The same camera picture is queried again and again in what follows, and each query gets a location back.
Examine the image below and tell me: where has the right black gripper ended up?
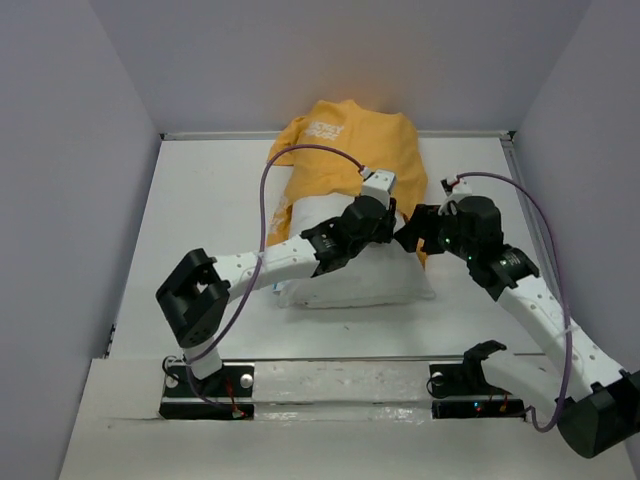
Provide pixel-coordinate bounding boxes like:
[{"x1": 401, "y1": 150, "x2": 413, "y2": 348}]
[{"x1": 391, "y1": 203, "x2": 476, "y2": 262}]

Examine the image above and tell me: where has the white pillow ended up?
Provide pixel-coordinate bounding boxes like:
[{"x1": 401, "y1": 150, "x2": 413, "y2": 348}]
[{"x1": 272, "y1": 194, "x2": 436, "y2": 311}]

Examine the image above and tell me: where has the yellow orange pillowcase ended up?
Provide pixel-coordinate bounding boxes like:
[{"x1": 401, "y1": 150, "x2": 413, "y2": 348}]
[{"x1": 261, "y1": 100, "x2": 428, "y2": 246}]

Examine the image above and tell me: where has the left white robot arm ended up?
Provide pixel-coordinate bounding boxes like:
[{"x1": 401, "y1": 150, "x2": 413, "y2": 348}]
[{"x1": 155, "y1": 195, "x2": 396, "y2": 395}]

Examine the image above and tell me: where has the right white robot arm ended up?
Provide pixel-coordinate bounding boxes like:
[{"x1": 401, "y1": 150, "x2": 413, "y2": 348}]
[{"x1": 395, "y1": 195, "x2": 639, "y2": 459}]

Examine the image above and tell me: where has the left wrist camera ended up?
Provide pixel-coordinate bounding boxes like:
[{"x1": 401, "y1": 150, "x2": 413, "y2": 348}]
[{"x1": 360, "y1": 167, "x2": 396, "y2": 209}]

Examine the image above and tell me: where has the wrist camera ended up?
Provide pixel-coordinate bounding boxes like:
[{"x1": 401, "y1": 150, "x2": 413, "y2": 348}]
[
  {"x1": 438, "y1": 176, "x2": 472, "y2": 216},
  {"x1": 360, "y1": 167, "x2": 396, "y2": 209}
]

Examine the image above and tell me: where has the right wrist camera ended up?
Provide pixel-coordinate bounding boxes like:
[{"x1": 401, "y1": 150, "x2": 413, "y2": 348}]
[{"x1": 438, "y1": 176, "x2": 472, "y2": 216}]

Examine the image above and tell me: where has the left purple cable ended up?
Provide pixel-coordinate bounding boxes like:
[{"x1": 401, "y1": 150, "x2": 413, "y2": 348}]
[{"x1": 184, "y1": 144, "x2": 369, "y2": 411}]

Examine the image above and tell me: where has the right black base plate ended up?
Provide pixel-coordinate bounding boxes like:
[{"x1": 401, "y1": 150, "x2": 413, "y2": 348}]
[{"x1": 425, "y1": 340, "x2": 528, "y2": 420}]

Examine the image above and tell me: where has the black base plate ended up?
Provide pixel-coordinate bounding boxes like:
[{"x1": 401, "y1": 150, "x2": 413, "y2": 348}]
[
  {"x1": 425, "y1": 340, "x2": 528, "y2": 420},
  {"x1": 158, "y1": 356, "x2": 255, "y2": 421}
]

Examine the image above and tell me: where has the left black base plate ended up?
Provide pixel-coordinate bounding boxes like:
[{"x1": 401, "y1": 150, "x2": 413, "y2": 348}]
[{"x1": 158, "y1": 356, "x2": 255, "y2": 421}]

